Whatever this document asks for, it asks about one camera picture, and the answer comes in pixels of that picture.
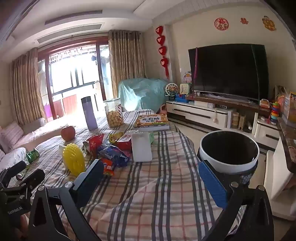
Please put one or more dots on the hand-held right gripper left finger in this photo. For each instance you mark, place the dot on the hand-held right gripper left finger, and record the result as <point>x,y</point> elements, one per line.
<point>91,172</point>

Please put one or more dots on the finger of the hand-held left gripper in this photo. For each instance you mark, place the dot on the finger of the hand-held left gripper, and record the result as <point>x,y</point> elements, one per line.
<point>33,178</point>
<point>13,170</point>

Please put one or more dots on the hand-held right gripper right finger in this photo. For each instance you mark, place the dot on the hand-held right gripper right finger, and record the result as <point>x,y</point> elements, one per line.
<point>211,183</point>

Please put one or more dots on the orange red snack wrapper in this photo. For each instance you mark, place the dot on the orange red snack wrapper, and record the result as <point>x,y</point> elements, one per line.
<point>108,166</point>

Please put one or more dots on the white round bin black liner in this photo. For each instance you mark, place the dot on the white round bin black liner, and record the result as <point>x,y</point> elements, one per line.
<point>222,165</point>

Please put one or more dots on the yellow ribbed plastic object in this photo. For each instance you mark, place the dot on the yellow ribbed plastic object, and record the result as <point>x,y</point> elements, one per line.
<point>72,160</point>

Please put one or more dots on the yellow green snack packet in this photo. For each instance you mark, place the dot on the yellow green snack packet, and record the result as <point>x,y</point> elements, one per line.
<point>115,138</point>

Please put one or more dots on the red white paper carton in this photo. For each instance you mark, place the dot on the red white paper carton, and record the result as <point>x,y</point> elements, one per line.
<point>124,141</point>

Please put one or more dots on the white paper box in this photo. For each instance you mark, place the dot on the white paper box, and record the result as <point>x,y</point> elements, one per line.
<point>141,146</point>

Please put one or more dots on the person's left hand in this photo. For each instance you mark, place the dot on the person's left hand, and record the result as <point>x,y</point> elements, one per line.
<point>23,223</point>

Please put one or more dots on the pink striped sofa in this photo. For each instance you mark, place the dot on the pink striped sofa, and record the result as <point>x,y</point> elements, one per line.
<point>13,139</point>

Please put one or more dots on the red apple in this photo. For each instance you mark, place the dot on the red apple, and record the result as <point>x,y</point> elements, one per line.
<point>68,133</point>

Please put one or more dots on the purple thermos bottle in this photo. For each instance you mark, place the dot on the purple thermos bottle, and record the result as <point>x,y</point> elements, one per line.
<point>89,113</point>

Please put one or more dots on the clear cookie jar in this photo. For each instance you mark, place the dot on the clear cookie jar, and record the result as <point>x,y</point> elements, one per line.
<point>113,115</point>

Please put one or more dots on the plaid tablecloth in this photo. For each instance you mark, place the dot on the plaid tablecloth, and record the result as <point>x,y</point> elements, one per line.
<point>150,197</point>

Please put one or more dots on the white side cabinet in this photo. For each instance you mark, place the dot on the white side cabinet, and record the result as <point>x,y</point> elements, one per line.
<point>277,176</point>

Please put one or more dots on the white television cabinet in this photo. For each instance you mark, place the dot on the white television cabinet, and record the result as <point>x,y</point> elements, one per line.
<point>198,113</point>

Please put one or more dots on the thick picture book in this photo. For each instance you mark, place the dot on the thick picture book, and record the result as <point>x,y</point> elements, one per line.
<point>151,121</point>

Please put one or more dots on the beige patterned curtain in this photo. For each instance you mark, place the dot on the beige patterned curtain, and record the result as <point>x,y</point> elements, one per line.
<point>126,62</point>
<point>25,88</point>

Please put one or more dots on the pink plastic toy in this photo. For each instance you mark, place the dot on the pink plastic toy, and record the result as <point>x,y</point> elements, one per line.
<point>162,108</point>

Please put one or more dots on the blue plastic toy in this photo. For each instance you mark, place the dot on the blue plastic toy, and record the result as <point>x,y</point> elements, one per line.
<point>180,98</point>

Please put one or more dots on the teal covered armchair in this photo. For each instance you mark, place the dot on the teal covered armchair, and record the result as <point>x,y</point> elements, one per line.
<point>138,92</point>

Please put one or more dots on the toy cash register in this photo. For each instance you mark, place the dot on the toy cash register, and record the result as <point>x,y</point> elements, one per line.
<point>265,103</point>

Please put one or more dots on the green yellow toy phone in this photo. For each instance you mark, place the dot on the green yellow toy phone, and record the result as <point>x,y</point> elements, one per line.
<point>185,88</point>

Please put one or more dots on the small white desk fan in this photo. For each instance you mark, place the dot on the small white desk fan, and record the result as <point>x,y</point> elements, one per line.
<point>171,90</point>

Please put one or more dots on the wooden sliding glass door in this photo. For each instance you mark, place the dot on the wooden sliding glass door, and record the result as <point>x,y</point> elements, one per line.
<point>97,64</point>

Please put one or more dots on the colourful toy house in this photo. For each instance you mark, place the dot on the colourful toy house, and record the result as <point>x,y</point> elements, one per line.
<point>187,77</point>

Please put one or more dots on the orange printed box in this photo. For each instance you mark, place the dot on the orange printed box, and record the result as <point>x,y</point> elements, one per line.
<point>291,109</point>

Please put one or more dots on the black flat television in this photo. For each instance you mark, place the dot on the black flat television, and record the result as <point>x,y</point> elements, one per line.
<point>229,71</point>

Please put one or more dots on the red heart hanging decoration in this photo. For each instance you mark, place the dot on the red heart hanging decoration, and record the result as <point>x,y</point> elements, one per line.
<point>161,51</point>

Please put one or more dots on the ceiling air vent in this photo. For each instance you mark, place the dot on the ceiling air vent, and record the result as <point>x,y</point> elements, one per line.
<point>69,32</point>

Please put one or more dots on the round red wall sticker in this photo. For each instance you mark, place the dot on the round red wall sticker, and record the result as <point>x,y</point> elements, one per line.
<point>221,23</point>

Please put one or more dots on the small red wall sticker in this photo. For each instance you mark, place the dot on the small red wall sticker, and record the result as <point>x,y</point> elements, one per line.
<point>244,21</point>

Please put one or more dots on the cartoon figure wall sticker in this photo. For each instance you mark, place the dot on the cartoon figure wall sticker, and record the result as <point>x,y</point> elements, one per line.
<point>269,23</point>

